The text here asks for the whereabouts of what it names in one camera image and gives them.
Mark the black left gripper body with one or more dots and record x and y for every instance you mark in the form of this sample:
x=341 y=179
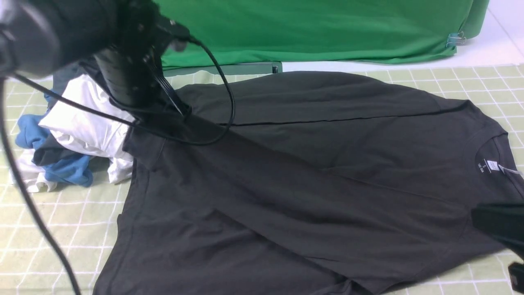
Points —
x=131 y=65

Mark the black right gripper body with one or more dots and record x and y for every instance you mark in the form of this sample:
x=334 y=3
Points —
x=502 y=222

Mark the dark gray long-sleeve top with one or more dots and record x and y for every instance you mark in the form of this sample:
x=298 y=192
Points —
x=326 y=184

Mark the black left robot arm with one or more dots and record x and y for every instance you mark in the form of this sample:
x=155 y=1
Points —
x=39 y=37

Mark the white crumpled garment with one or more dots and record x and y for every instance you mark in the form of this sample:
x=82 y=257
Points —
x=91 y=135

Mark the green backdrop cloth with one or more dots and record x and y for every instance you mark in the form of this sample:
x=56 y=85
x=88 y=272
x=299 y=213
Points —
x=383 y=31

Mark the dark slate crumpled garment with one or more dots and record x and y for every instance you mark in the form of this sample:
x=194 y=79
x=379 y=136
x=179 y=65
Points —
x=61 y=78

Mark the blue crumpled garment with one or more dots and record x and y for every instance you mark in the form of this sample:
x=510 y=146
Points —
x=69 y=171

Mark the blue binder clip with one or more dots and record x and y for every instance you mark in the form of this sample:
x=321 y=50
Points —
x=456 y=39

